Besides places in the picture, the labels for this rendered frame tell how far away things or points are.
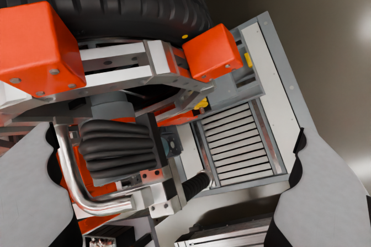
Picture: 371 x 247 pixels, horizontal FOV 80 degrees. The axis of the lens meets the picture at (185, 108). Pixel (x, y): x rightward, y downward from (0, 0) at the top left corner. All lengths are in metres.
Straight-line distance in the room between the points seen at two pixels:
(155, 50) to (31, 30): 0.17
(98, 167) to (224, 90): 0.84
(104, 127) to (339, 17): 1.21
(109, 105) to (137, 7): 0.26
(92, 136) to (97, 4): 0.18
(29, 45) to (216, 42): 0.28
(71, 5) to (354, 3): 1.25
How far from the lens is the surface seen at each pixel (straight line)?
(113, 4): 0.35
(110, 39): 0.41
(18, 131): 0.51
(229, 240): 1.23
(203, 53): 0.43
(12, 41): 0.30
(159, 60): 0.37
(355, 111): 1.29
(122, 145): 0.34
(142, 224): 1.16
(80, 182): 0.46
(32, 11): 0.31
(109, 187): 1.05
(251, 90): 1.15
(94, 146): 0.35
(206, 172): 0.56
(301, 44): 1.32
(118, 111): 0.55
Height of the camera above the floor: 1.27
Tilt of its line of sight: 62 degrees down
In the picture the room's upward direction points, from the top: 87 degrees counter-clockwise
